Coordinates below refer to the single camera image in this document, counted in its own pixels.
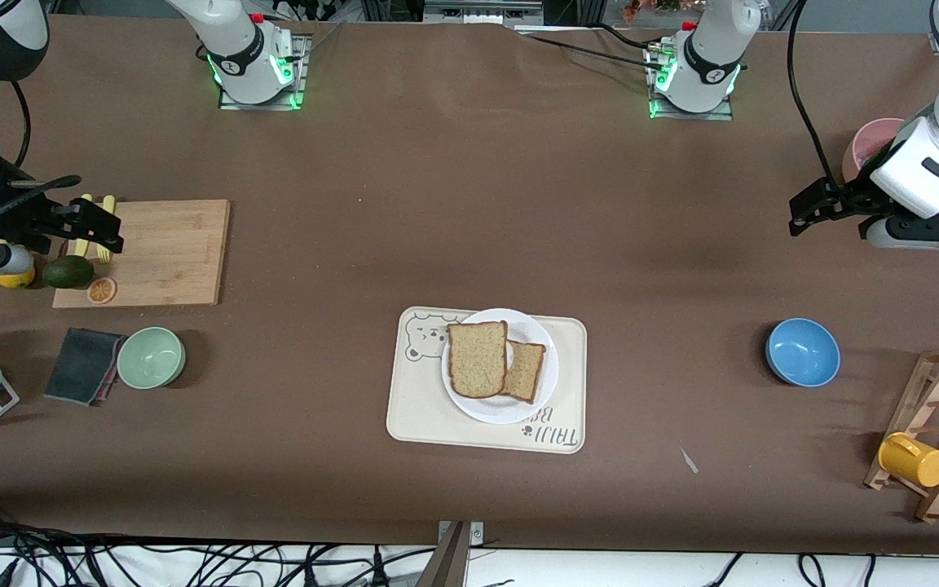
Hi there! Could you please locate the white round plate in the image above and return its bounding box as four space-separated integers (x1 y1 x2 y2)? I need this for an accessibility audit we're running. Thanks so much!
441 308 560 425

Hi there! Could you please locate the brown bread slice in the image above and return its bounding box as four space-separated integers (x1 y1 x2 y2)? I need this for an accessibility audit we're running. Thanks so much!
447 320 510 399
504 341 547 404

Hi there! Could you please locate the yellow plastic knife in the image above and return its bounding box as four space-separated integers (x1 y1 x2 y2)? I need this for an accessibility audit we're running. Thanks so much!
70 194 92 258

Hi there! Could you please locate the yellow plastic fork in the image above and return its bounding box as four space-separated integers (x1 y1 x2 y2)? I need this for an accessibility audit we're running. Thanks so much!
97 194 117 264

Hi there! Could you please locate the dark green avocado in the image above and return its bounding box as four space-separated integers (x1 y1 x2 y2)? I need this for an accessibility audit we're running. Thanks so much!
43 255 96 289

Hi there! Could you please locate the pink bowl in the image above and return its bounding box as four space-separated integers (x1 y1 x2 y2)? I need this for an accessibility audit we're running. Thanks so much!
842 118 912 185

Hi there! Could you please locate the wooden cutting board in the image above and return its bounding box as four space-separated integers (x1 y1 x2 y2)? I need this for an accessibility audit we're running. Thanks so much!
52 199 231 309

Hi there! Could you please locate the dark grey sponge cloth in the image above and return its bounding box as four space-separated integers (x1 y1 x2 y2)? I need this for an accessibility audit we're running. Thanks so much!
43 328 126 407

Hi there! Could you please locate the pale green bowl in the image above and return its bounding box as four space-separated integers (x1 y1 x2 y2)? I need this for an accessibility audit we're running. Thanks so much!
117 327 187 390

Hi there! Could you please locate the blue bowl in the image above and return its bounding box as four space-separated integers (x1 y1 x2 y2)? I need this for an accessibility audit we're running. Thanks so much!
765 318 841 388

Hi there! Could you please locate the wooden peg mug rack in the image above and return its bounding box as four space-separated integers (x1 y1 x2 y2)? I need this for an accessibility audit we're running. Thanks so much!
864 345 939 524

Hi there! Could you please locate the yellow mug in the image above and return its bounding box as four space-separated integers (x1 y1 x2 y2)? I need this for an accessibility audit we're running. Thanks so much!
878 432 939 488

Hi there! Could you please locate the cream tray with bear print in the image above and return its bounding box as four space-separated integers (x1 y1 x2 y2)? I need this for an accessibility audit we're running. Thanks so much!
386 307 588 455

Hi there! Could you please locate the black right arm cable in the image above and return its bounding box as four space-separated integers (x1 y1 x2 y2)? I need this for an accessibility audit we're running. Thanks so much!
0 77 83 241

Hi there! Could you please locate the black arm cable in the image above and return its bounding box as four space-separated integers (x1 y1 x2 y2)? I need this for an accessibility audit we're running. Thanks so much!
0 77 83 241
786 0 847 190

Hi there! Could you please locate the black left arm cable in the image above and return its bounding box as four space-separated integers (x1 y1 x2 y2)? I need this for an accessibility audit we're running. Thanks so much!
786 0 847 190

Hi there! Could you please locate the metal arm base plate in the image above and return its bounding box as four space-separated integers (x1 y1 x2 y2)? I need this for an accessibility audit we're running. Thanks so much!
218 33 309 111
647 41 736 121

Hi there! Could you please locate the metal bracket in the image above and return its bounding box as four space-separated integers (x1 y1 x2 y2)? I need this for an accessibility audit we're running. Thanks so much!
412 520 487 587

